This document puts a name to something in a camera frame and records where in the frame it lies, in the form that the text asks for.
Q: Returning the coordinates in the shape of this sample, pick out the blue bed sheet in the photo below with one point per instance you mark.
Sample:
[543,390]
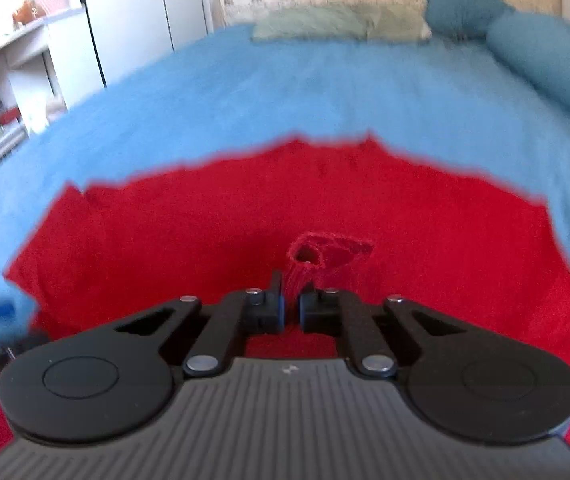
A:
[275,90]

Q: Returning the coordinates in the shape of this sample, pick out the green pillow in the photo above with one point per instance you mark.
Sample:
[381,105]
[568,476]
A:
[325,22]

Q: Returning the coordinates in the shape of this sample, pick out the teal bolster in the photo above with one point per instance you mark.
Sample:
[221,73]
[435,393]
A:
[550,55]

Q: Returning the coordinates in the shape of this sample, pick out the white wardrobe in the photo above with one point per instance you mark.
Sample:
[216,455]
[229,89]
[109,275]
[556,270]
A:
[140,15]

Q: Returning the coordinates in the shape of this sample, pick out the white shelf unit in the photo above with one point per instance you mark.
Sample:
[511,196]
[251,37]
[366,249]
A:
[20,60]

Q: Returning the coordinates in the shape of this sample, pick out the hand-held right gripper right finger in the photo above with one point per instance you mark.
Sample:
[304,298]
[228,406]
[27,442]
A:
[304,310]

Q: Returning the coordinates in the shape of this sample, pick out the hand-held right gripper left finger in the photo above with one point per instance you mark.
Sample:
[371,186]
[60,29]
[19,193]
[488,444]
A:
[281,305]

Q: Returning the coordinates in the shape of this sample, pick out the teal pillow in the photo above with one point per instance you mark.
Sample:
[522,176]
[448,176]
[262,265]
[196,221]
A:
[457,5]

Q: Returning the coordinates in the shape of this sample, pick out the red shirt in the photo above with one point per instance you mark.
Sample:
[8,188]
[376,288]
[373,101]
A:
[175,240]

